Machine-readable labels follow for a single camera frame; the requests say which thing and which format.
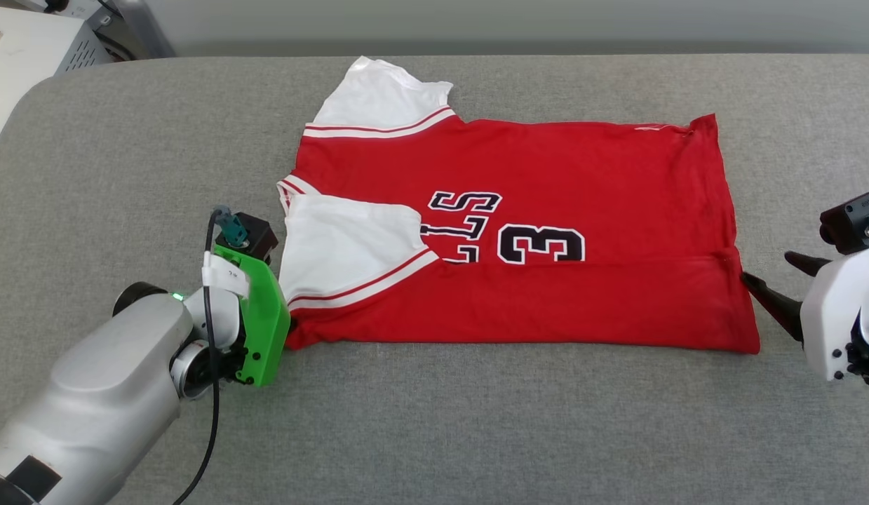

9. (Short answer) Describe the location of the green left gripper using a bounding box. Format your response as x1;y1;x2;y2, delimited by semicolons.
211;242;292;388

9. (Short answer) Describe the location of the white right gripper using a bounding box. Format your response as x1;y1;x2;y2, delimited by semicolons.
741;241;869;384

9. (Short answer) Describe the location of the red and white sports jersey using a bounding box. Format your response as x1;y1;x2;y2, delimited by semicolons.
276;55;762;356

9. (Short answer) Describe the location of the grey fabric padded surface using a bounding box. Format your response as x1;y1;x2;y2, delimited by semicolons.
0;54;869;505

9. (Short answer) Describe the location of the white equipment box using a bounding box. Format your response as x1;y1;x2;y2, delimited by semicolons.
0;6;117;156

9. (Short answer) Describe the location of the white power strip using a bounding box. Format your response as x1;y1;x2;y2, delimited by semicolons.
45;0;126;20

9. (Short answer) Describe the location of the grey metal frame leg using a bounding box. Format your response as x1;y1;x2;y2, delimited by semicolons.
110;0;177;59

